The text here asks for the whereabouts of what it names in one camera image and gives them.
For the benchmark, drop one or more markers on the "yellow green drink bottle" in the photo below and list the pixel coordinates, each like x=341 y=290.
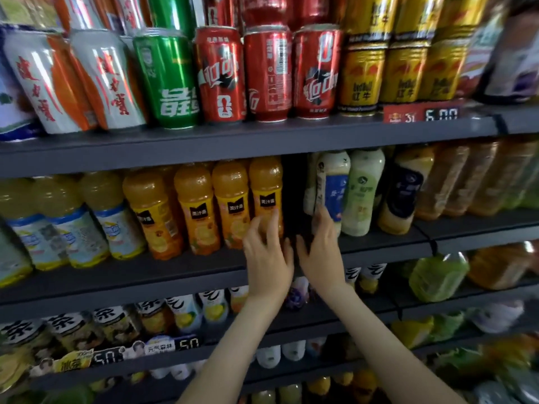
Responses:
x=438 y=277

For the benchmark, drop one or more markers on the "row of small white bottles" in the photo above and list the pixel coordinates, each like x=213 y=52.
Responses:
x=269 y=356

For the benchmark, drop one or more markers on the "person's left hand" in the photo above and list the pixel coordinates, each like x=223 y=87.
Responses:
x=271 y=265

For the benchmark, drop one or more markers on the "orange squat drink bottle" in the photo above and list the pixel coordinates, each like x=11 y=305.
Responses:
x=501 y=266

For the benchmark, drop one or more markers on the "stack of gold Red Bull cans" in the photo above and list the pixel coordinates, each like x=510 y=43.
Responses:
x=404 y=54

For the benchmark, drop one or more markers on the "row of shelf price tags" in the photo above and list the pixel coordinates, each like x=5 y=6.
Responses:
x=126 y=353

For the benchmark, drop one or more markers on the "white label tea bottle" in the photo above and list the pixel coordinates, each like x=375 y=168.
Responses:
x=74 y=332
x=154 y=317
x=27 y=340
x=115 y=325

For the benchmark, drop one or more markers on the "white squat drink bottle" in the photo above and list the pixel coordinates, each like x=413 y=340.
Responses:
x=497 y=317

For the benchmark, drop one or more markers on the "yellow juice bottle blue label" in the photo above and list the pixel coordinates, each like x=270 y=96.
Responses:
x=34 y=231
x=12 y=261
x=76 y=227
x=114 y=219

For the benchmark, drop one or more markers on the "brushstroke bottle purple fruit print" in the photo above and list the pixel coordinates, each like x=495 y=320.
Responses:
x=296 y=294

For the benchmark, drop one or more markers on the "group of red soda cans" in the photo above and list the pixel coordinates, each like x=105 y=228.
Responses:
x=269 y=75

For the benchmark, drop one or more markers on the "person's right forearm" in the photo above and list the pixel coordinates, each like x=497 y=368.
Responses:
x=383 y=353

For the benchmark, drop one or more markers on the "person's left forearm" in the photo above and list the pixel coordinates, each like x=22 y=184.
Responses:
x=236 y=357

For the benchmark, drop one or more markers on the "red price tag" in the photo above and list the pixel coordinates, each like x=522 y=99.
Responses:
x=421 y=112

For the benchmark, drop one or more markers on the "amber tea bottle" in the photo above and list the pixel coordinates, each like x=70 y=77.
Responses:
x=442 y=181
x=505 y=176
x=473 y=176

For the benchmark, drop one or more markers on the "white green label bottle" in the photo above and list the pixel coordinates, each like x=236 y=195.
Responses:
x=362 y=193

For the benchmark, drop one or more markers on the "white blue drink bottle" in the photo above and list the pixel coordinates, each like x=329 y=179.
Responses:
x=333 y=185

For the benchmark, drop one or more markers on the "person's right hand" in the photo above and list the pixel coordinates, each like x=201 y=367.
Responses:
x=324 y=265

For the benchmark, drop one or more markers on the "dark grey metal shelf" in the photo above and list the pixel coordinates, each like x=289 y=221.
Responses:
x=210 y=143

